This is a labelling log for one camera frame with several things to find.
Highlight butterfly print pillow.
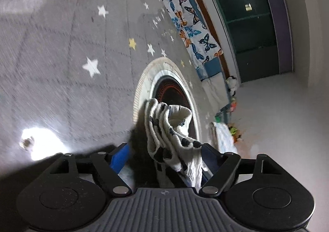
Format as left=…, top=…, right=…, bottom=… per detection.
left=162, top=0, right=222, bottom=80

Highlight striped folded blanket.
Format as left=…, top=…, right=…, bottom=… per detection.
left=210, top=122, right=238, bottom=154

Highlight dark window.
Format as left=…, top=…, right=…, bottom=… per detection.
left=215, top=0, right=293, bottom=82

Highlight white navy polka dot garment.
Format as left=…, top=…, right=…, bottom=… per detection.
left=144, top=98, right=203, bottom=191

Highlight penguin plush toy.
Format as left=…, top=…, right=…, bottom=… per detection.
left=226, top=76, right=237, bottom=97

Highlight grey cushion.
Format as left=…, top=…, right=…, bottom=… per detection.
left=201, top=73, right=230, bottom=113

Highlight round induction cooker inset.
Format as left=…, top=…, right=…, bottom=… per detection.
left=132, top=57, right=202, bottom=140

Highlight blue sofa bench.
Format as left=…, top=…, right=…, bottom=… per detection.
left=141, top=0, right=232, bottom=119

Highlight orange plush toys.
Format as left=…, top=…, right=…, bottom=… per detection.
left=228, top=123, right=242, bottom=143

